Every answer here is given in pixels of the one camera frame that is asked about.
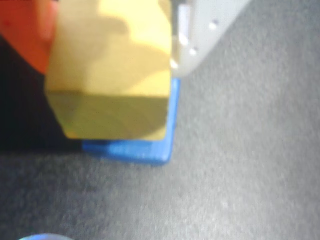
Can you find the yellow wooden cube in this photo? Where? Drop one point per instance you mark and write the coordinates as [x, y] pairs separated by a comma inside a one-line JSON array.
[[110, 75]]

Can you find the blue wooden cube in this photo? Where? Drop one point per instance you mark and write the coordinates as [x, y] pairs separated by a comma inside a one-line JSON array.
[[140, 151]]

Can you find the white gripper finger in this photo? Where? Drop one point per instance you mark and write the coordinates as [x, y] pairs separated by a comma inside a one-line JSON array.
[[205, 32]]

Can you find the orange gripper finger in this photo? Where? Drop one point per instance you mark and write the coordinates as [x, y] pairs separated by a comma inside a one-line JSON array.
[[22, 30]]

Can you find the dark grey felt mat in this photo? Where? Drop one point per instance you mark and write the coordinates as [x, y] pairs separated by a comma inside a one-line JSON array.
[[237, 150]]

